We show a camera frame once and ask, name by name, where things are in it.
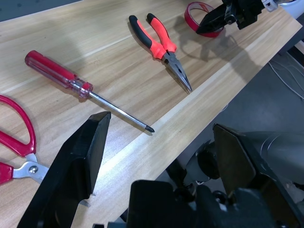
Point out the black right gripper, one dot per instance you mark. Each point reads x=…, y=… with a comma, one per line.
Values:
x=244, y=12

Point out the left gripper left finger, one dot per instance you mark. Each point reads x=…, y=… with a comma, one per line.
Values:
x=71, y=161

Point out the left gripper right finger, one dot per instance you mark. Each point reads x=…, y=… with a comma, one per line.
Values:
x=240, y=161

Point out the red tape roll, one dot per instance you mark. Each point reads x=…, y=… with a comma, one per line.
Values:
x=192, y=21

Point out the orange black needle-nose pliers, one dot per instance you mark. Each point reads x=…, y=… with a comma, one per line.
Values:
x=159, y=42

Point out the white grey machine casing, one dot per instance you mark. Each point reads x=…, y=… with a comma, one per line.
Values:
x=294, y=7

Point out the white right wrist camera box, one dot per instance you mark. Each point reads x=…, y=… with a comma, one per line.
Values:
x=270, y=4

